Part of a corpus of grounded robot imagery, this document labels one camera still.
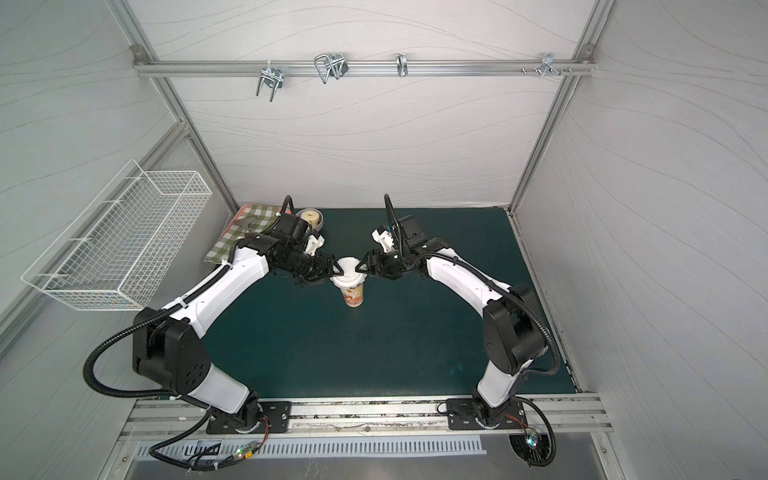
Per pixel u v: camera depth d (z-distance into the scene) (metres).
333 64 0.77
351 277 0.80
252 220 1.15
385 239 0.79
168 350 0.42
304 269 0.71
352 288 0.82
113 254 0.67
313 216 1.08
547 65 0.76
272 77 0.79
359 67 0.77
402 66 0.78
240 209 1.19
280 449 0.70
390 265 0.75
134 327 0.41
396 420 0.73
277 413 0.74
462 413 0.74
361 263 0.80
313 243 0.78
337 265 0.78
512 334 0.46
